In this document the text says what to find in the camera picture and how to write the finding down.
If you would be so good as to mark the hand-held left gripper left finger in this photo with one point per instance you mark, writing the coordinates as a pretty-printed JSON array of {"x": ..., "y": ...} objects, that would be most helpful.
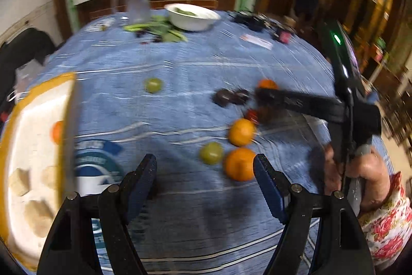
[{"x": 141, "y": 186}]

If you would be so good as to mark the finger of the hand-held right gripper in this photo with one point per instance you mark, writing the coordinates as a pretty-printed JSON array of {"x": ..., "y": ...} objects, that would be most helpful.
[{"x": 296, "y": 103}]

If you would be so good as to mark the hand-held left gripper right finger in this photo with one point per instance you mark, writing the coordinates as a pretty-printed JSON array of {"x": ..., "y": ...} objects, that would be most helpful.
[{"x": 268, "y": 189}]

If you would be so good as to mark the orange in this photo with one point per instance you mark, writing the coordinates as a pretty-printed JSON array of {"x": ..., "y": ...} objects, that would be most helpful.
[
  {"x": 267, "y": 83},
  {"x": 241, "y": 132},
  {"x": 58, "y": 132},
  {"x": 239, "y": 164}
]

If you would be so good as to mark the red jujube date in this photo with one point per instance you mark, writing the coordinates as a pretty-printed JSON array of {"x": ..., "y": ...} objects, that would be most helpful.
[{"x": 251, "y": 115}]

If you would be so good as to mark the dark purple passion fruit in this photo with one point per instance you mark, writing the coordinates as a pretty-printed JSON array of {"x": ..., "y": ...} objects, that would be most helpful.
[
  {"x": 241, "y": 96},
  {"x": 224, "y": 97}
]

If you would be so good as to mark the green round fruit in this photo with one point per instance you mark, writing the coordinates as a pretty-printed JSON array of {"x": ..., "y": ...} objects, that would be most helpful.
[
  {"x": 153, "y": 85},
  {"x": 211, "y": 153}
]

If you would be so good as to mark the white foam box yellow tape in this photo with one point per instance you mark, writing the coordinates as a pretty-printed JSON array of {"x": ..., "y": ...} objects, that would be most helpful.
[{"x": 35, "y": 165}]

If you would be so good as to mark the person's right forearm floral sleeve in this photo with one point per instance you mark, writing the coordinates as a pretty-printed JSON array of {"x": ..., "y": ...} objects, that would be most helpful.
[{"x": 389, "y": 223}]

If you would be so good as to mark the person's right hand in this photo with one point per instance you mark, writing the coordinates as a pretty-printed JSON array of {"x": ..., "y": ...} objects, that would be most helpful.
[{"x": 370, "y": 173}]

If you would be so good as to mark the small red bottle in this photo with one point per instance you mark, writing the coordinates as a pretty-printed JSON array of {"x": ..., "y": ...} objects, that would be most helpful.
[{"x": 285, "y": 36}]

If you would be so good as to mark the white red card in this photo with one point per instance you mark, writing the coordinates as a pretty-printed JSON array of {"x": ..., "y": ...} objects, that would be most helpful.
[{"x": 256, "y": 40}]

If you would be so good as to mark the pale round cake piece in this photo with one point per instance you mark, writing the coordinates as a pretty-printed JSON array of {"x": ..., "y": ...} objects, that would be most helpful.
[{"x": 51, "y": 176}]

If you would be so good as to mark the black gadgets pile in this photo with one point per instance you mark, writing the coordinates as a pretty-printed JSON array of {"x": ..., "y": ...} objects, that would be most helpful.
[{"x": 247, "y": 19}]

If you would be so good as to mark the dark hanging jacket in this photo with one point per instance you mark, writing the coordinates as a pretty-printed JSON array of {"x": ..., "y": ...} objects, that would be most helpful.
[{"x": 307, "y": 2}]

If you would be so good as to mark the brown speckled cake cube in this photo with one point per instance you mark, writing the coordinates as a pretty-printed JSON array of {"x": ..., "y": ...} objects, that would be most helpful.
[{"x": 38, "y": 215}]

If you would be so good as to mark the blue plaid tablecloth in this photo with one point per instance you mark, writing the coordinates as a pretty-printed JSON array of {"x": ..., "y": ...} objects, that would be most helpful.
[{"x": 180, "y": 68}]

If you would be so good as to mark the pale square cake cube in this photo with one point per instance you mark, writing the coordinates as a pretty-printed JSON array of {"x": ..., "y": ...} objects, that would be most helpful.
[{"x": 19, "y": 181}]

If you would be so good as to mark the white bowl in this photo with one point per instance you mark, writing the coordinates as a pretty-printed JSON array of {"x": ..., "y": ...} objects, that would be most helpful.
[{"x": 191, "y": 15}]

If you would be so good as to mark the small dark round fruit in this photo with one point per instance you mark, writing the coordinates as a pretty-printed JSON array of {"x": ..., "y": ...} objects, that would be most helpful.
[
  {"x": 156, "y": 39},
  {"x": 140, "y": 34}
]

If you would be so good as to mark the green leafy vegetables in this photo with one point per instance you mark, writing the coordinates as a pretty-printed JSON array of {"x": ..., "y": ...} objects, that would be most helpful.
[{"x": 161, "y": 31}]

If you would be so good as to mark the black leather sofa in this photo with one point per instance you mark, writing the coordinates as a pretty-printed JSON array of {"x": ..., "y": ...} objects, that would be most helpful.
[{"x": 25, "y": 46}]

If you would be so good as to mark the clear glass pitcher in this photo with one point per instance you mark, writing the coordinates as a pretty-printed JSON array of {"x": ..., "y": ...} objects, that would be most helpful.
[{"x": 136, "y": 2}]

